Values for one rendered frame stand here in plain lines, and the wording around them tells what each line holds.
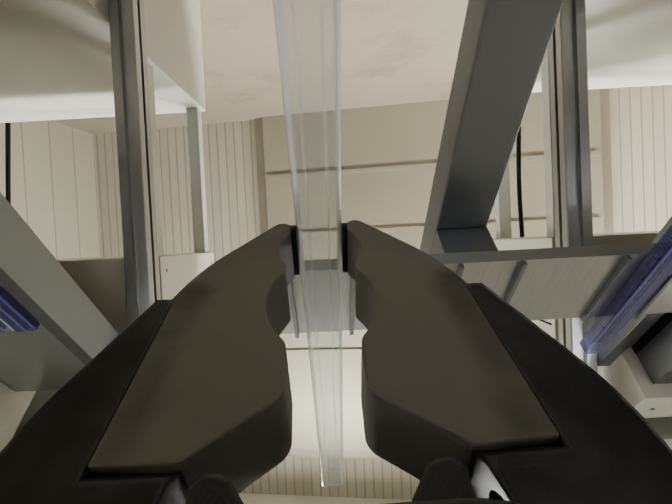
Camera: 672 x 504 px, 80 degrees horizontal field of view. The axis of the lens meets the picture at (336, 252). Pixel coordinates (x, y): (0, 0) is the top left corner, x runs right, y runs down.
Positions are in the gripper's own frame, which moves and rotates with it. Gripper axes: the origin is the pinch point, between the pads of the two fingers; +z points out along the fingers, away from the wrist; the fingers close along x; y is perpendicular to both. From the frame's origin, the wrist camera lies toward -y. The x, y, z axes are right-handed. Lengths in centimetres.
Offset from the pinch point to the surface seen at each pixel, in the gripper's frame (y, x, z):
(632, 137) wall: 73, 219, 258
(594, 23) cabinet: -3, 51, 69
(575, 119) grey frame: 10, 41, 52
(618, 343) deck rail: 37, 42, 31
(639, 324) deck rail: 31, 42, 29
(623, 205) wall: 114, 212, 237
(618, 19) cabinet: -4, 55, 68
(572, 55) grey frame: 1, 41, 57
